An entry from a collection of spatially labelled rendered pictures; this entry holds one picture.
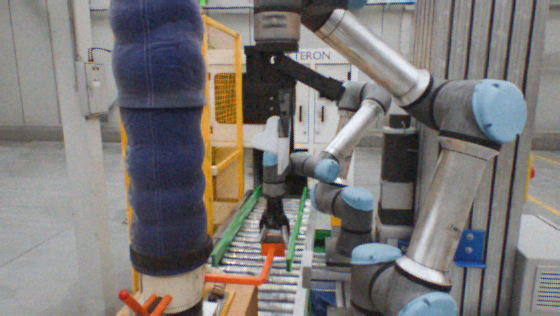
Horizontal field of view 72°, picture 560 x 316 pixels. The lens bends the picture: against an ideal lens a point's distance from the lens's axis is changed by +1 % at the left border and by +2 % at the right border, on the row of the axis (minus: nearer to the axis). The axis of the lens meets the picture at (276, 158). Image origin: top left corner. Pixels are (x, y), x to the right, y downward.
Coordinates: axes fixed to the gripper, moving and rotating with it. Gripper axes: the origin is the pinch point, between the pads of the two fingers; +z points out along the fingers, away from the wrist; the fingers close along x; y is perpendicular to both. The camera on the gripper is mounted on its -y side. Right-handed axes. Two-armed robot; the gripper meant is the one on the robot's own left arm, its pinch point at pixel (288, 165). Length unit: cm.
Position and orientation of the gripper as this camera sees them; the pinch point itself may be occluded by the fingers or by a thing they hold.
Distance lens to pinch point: 65.7
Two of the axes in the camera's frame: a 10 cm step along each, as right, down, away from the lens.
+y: -9.9, -0.2, 1.1
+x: -1.2, 1.9, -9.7
